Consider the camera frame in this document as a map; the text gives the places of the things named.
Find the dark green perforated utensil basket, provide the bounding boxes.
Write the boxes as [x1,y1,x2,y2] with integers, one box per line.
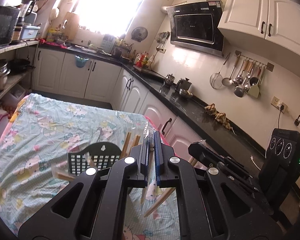
[68,142,121,176]

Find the wooden chopstick pair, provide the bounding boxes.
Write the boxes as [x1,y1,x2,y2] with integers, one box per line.
[140,128,155,205]

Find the black kitchen countertop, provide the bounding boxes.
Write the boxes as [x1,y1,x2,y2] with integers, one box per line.
[38,44,265,176]

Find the wooden chopsticks in basket left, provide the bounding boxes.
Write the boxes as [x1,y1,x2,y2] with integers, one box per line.
[51,153,98,181]

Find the wooden chopsticks in basket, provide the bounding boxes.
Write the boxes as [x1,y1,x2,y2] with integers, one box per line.
[119,132,141,159]
[51,153,98,181]

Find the loose wooden chopsticks on table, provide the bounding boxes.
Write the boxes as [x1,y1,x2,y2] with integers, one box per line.
[142,157,198,218]

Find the black box with green light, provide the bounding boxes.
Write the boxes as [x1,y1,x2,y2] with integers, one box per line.
[258,128,300,210]

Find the ginger root on counter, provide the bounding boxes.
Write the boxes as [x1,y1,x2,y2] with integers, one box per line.
[204,103,234,131]

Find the wooden chopsticks in basket right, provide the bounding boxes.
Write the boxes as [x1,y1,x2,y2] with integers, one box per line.
[119,132,141,159]

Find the Hello Kitty patterned tablecloth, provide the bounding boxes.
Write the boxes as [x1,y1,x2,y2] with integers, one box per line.
[0,93,180,240]

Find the green hanging spatula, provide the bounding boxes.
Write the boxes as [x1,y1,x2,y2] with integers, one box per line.
[248,66,264,98]

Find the hanging metal ladle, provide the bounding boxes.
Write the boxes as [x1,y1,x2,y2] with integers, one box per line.
[221,50,242,87]

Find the metal kettle on counter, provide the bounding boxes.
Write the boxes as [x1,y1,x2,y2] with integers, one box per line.
[175,78,192,92]

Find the small glass teapot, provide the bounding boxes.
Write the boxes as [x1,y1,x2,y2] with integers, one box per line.
[164,74,175,87]

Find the blue bag on cabinet door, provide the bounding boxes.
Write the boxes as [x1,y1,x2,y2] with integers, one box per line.
[75,55,89,68]

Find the black range hood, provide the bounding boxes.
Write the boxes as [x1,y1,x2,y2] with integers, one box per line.
[165,0,224,57]

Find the metal storage shelf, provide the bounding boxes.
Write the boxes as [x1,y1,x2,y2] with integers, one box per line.
[0,40,39,100]

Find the black microwave oven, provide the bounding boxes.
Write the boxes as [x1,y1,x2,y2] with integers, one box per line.
[0,6,20,46]

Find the blender on shelf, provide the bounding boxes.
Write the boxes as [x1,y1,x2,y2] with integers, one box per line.
[16,0,36,27]

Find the wall power socket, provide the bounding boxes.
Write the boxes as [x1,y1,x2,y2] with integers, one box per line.
[271,96,287,113]

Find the hanging wire strainer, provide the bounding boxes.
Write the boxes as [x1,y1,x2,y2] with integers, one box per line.
[209,53,231,89]

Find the white upper wall cabinet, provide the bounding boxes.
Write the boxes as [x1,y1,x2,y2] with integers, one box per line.
[218,0,300,56]

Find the round wall ventilation fan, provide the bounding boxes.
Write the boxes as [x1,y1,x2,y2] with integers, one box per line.
[131,27,148,42]

